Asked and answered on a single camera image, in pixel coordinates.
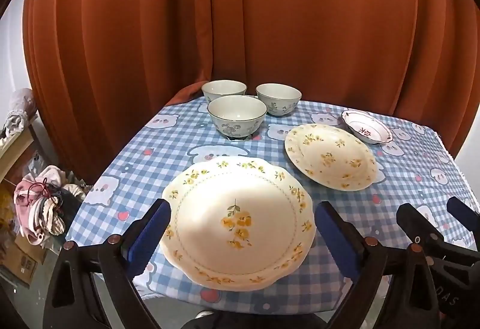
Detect pile of pink clothes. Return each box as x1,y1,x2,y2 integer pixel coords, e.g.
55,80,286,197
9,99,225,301
13,164,89,245

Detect grey cloth bundle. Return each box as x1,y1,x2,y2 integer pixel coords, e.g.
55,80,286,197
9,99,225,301
4,88,37,136

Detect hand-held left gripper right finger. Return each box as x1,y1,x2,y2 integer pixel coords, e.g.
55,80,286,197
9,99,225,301
314,200,445,329

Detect blue checked cartoon tablecloth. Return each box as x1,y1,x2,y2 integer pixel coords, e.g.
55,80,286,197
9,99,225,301
65,87,480,315

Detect rust orange curtain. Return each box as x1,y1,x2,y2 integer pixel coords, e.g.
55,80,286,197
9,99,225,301
22,0,480,183

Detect cardboard box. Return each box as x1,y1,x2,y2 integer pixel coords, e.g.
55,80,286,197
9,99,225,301
0,239,47,286

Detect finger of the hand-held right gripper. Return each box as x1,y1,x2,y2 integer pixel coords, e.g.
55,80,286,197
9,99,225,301
446,196,480,250
397,203,480,267

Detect wooden shelf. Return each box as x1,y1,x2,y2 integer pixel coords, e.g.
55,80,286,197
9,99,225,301
0,113,44,183

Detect cream plate yellow flowers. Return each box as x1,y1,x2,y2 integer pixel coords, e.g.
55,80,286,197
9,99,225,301
284,124,377,192
161,156,317,292

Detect white plate red floral pattern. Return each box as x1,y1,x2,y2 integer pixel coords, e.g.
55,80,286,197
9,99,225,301
341,109,394,145

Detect dark cloth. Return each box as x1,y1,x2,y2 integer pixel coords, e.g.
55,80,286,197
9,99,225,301
56,187,90,237

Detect white bowl blue floral print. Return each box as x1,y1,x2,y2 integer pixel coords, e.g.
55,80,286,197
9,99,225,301
256,83,302,117
201,79,247,105
207,95,268,139

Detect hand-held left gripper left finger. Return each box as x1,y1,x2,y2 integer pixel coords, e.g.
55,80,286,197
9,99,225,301
42,198,173,329

